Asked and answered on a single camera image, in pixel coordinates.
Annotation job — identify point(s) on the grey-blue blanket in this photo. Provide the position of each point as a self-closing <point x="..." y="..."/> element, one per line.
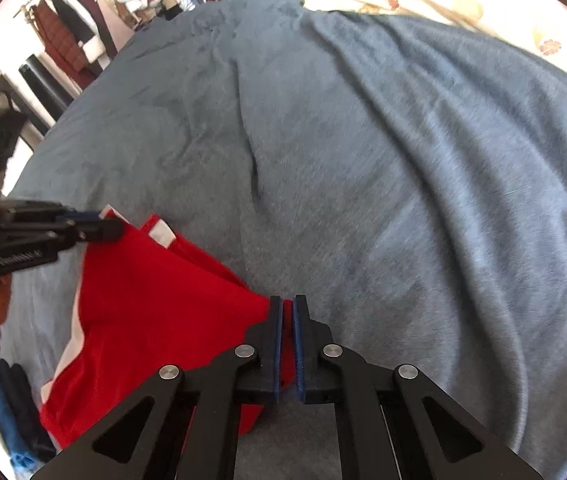
<point x="363" y="185"/>

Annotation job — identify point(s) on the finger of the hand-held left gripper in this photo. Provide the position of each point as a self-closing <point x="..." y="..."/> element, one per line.
<point x="103" y="231"/>
<point x="83" y="217"/>

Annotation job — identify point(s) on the black cylindrical tower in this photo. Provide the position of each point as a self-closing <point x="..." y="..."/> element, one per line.
<point x="45" y="87"/>

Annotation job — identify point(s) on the red shorts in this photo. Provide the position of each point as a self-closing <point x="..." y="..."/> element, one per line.
<point x="153" y="300"/>

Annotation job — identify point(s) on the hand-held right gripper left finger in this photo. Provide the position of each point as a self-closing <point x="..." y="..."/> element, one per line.
<point x="277" y="340"/>

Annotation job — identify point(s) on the cream patterned pillow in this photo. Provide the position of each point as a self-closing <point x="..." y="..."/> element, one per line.
<point x="488" y="5"/>

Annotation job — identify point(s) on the black coat stand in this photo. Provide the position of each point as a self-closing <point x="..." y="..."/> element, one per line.
<point x="13" y="100"/>

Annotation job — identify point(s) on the dark navy folded garment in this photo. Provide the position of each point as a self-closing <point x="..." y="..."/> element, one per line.
<point x="25" y="410"/>

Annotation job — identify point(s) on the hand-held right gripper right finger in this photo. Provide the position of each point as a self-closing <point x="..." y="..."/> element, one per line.
<point x="299" y="350"/>

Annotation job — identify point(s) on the row of hanging clothes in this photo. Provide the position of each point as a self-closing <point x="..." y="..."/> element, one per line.
<point x="63" y="40"/>

